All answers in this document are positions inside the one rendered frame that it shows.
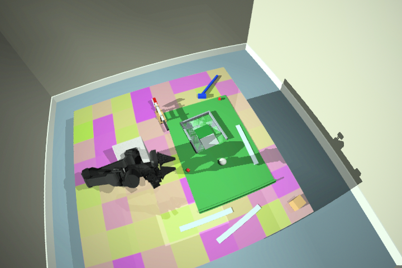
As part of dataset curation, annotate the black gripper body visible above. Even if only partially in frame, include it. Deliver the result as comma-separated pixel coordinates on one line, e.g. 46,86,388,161
138,150,162,182

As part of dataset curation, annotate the white ball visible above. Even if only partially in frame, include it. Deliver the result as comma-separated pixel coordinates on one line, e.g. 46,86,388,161
219,158,227,165

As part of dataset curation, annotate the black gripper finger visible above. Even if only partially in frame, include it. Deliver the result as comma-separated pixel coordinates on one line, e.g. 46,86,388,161
160,166,176,180
157,151,175,167

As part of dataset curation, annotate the white flat bar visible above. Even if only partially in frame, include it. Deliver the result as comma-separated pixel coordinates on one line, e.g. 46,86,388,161
236,125,259,165
216,205,261,243
179,208,233,232

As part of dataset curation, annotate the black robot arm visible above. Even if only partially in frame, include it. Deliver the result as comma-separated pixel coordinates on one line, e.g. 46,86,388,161
81,147,160,189

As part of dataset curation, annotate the tan cube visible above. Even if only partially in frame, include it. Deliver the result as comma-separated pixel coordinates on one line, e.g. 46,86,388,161
289,195,306,211

